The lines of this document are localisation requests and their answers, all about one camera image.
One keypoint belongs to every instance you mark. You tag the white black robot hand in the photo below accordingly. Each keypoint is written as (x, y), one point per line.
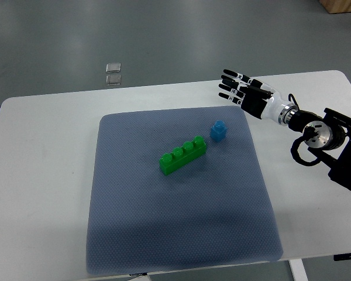
(255, 97)

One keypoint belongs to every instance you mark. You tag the small blue block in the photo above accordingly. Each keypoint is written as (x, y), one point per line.
(218, 131)

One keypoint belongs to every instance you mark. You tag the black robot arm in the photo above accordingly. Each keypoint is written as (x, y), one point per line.
(323, 140)

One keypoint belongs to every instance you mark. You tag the long green block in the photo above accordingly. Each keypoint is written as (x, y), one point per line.
(182, 155)

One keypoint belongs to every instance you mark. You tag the wooden box corner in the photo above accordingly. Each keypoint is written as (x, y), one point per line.
(336, 6)

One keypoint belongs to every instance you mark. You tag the blue-grey mesh mat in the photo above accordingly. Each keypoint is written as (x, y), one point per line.
(213, 211)

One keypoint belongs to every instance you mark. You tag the lower metal floor plate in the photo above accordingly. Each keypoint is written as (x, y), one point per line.
(113, 79)

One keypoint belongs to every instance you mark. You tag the metal floor plate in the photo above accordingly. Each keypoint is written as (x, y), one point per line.
(113, 79)
(113, 67)

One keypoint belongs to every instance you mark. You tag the upper metal floor plate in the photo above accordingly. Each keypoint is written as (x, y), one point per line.
(113, 67)

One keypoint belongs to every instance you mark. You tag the white table leg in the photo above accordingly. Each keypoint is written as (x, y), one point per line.
(298, 270)

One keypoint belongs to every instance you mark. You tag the black table control panel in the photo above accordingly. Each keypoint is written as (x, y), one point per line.
(342, 257)

